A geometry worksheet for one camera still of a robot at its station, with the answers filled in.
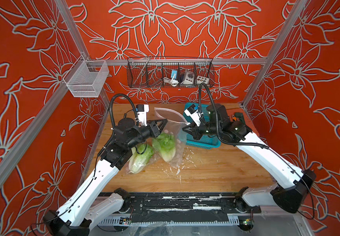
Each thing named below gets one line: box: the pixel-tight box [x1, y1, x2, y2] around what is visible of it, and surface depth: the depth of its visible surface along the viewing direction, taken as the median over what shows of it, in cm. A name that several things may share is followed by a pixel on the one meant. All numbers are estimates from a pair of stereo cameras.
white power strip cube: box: [196, 75, 210, 85], surface depth 97 cm
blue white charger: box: [170, 69, 178, 80], surface depth 85 cm
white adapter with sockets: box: [180, 70, 195, 85], surface depth 93 cm
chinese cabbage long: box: [128, 141, 154, 175], surface depth 83 cm
